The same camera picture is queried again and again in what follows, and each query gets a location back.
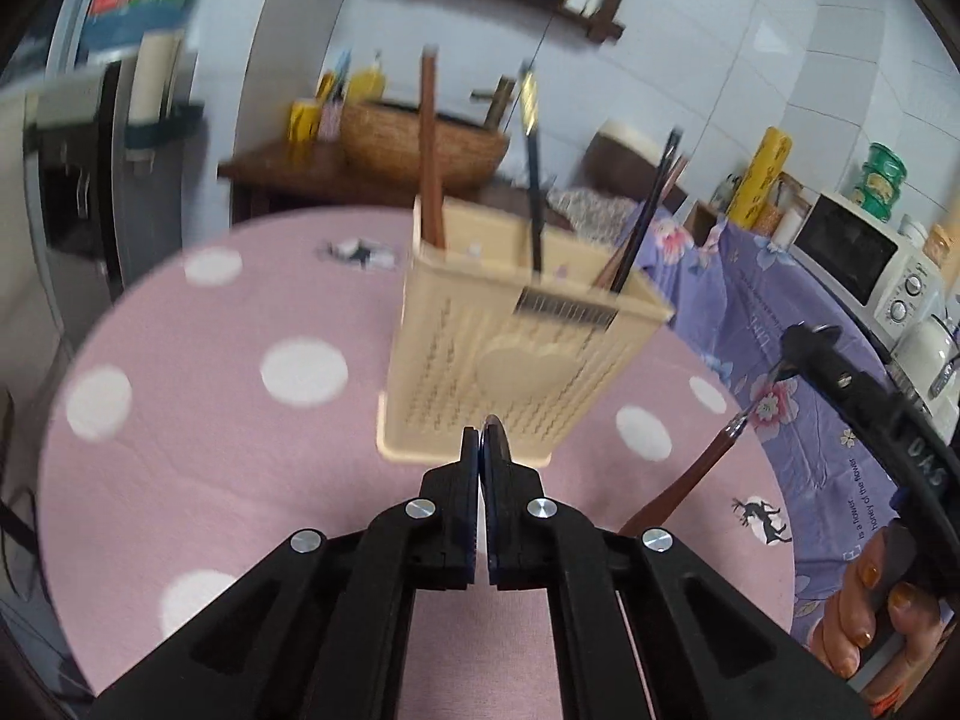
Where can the yellow roll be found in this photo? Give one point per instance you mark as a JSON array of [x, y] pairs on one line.
[[762, 172]]

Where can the water dispenser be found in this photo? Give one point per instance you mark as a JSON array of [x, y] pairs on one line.
[[102, 215]]

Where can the white microwave oven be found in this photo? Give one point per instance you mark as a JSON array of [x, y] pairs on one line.
[[882, 280]]

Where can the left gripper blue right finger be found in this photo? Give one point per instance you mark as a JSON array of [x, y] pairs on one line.
[[643, 627]]

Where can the yellow soap dispenser bottle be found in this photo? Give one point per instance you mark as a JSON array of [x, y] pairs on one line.
[[367, 84]]

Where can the brown white rice cooker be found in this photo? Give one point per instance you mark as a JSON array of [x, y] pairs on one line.
[[620, 161]]

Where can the brass faucet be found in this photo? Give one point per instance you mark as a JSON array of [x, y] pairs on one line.
[[498, 100]]

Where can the black chopstick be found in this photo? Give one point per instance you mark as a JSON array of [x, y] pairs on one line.
[[665, 174], [530, 117]]

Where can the green instant noodle cups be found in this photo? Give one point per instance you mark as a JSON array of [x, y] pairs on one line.
[[878, 187]]

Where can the white thermos kettle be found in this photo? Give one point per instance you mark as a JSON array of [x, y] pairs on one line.
[[924, 365]]

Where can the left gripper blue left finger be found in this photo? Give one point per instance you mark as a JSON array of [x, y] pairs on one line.
[[319, 627]]

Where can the cream plastic utensil holder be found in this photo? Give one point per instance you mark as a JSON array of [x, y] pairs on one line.
[[480, 334]]

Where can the yellow mug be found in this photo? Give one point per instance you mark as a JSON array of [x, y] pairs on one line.
[[303, 121]]

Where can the dark wooden counter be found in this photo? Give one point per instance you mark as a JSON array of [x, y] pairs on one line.
[[277, 178]]

